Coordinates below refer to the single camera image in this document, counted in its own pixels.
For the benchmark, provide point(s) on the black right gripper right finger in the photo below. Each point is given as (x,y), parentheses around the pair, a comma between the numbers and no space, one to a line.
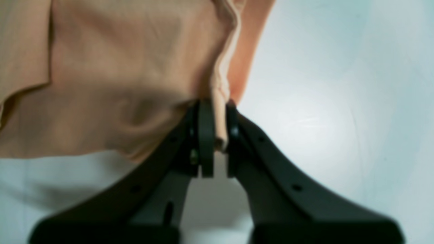
(288,206)

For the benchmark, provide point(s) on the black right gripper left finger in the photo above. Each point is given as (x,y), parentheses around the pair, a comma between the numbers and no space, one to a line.
(144,207)

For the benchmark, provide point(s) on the peach t-shirt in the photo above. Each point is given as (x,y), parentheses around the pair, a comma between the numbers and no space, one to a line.
(82,76)

